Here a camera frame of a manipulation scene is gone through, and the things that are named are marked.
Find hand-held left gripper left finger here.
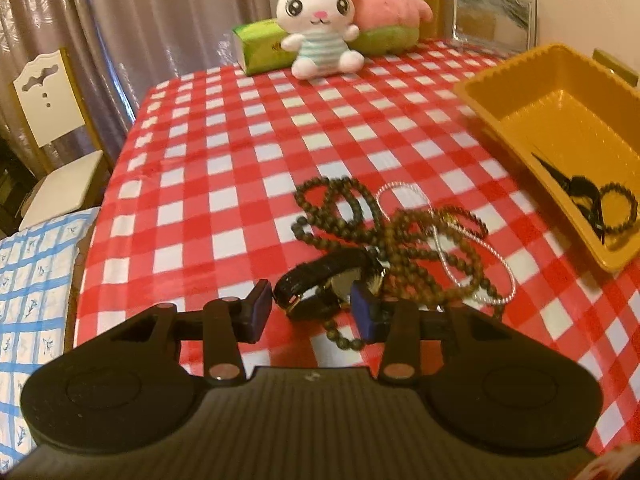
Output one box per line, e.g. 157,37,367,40
107,280,274,387

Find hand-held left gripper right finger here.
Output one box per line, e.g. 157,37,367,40
350,282,511,387

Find black strap wristwatch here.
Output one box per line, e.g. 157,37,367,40
274,249,388,321

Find long dark bead necklace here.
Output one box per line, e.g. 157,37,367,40
291,177,503,351

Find silver chain bracelet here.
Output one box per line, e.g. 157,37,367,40
432,224,516,307
375,179,432,222

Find black scissors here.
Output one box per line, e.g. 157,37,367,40
530,152,608,246

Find yellow plastic tray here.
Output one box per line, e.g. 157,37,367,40
452,44,640,273

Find black bead bracelet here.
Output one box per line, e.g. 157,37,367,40
595,182,639,234

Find red white checkered tablecloth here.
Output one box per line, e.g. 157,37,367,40
75,37,640,461

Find blue checkered bed sheet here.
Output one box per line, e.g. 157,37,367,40
0,207,101,466

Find green tissue box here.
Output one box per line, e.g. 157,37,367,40
231,17,301,77

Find white bunny plush toy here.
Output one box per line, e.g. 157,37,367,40
272,0,365,80

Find white wooden chair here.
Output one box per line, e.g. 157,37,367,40
12,47,113,231

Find pink starfish plush toy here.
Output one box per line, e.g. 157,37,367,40
345,0,433,57

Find grey patterned curtain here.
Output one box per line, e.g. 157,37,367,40
0,0,311,171

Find clear picture frame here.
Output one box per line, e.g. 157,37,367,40
444,0,538,53

